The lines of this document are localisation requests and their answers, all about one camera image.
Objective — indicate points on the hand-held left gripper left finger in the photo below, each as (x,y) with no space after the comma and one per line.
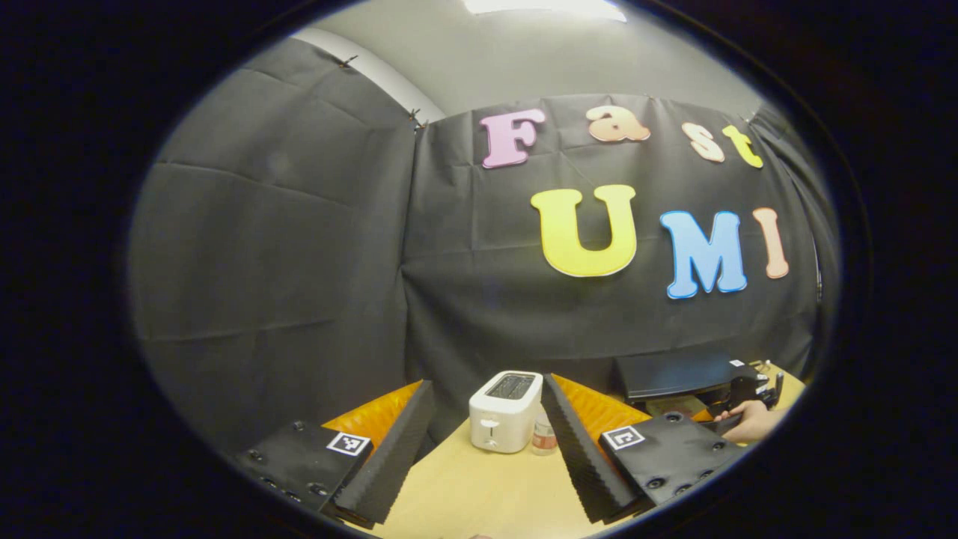
(389,464)

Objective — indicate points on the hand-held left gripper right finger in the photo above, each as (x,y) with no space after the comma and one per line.
(580,464)

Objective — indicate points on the black electric oven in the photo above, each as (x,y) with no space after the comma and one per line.
(666,374)

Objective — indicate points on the clear bottle with red label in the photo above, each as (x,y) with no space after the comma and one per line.
(544,438)

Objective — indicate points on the white toaster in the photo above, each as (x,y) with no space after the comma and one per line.
(501,419)

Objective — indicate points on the black backdrop cloth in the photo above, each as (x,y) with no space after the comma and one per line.
(284,262)

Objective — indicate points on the large ceiling light panel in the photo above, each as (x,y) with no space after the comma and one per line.
(546,7)

